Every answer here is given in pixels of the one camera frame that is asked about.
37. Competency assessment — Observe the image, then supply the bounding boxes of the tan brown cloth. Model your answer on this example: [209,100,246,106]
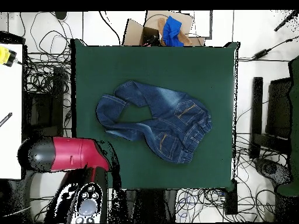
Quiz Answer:
[157,17,194,47]

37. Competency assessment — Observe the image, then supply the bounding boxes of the white side table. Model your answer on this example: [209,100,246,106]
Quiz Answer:
[0,43,23,180]

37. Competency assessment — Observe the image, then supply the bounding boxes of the black marker pen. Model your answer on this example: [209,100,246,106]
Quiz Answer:
[0,112,13,128]

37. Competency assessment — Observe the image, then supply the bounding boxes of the dark green table cloth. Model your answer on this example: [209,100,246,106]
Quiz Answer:
[70,38,241,191]

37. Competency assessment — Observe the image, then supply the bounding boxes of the dark grey round object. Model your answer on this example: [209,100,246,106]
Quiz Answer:
[54,11,68,21]

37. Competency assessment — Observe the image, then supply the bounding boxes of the grey chair base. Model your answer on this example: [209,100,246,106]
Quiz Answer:
[254,157,294,186]

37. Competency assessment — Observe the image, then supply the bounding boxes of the yellow and black tool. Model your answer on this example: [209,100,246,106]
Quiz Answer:
[0,45,18,68]

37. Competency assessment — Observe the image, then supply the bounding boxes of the green cloth on side table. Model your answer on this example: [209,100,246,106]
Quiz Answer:
[276,55,299,197]

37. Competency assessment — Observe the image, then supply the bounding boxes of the black power adapter with cable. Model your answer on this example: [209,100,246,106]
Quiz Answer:
[252,34,299,60]

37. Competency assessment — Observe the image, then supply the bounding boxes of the white board with dark frame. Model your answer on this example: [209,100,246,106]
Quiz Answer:
[180,10,213,40]

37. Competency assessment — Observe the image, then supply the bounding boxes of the brown cardboard box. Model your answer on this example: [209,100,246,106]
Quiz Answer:
[122,10,206,47]

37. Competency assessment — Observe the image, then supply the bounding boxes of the black power strip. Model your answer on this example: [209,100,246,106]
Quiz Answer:
[224,179,238,215]

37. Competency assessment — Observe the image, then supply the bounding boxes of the blue denim jeans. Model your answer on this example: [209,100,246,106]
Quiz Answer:
[95,80,213,164]

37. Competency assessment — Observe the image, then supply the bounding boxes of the black chair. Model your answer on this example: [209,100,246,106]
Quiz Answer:
[23,66,68,141]

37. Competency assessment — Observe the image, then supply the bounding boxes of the black rod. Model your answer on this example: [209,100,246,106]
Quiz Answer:
[274,10,298,32]

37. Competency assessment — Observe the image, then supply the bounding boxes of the bright blue cloth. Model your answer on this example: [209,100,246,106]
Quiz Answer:
[162,15,185,47]

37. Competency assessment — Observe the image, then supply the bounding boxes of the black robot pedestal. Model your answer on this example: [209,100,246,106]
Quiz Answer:
[122,189,178,223]

